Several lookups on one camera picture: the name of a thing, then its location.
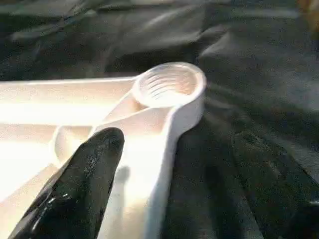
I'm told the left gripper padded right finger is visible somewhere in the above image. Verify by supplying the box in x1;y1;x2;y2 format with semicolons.
231;130;319;239

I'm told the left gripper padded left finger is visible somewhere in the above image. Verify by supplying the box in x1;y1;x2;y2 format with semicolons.
7;127;126;239

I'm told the white plastic table top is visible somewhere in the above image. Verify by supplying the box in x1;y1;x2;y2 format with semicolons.
0;61;208;239

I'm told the black work mat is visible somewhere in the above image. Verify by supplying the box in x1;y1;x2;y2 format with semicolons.
0;0;319;239

